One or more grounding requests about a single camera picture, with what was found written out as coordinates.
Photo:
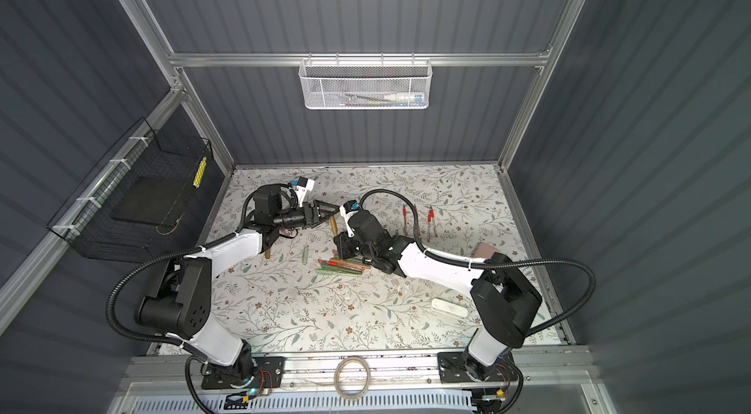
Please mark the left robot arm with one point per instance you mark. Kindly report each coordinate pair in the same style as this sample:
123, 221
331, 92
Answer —
176, 306

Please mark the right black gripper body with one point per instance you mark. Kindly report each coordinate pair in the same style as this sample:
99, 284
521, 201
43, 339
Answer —
347, 241

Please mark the white wire mesh basket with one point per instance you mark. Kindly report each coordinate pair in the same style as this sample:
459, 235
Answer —
366, 84

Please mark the pink pencil case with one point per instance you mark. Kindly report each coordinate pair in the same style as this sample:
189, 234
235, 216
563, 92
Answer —
484, 252

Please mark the white rectangular eraser box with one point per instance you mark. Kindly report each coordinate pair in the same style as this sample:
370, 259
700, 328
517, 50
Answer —
448, 308

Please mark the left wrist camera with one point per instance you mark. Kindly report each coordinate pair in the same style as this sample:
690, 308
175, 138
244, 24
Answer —
301, 187

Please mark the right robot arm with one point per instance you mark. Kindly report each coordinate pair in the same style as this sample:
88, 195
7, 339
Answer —
505, 300

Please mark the roll of clear tape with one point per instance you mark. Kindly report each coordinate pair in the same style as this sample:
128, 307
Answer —
352, 378

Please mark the gold marker in pile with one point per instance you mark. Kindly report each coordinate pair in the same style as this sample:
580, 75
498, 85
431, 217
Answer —
334, 226

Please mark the black wire basket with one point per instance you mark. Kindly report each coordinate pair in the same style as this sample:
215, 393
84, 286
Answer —
135, 206

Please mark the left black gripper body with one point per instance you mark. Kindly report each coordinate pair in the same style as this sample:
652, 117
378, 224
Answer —
310, 214

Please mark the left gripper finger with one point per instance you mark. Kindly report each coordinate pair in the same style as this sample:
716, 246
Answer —
320, 218
325, 210

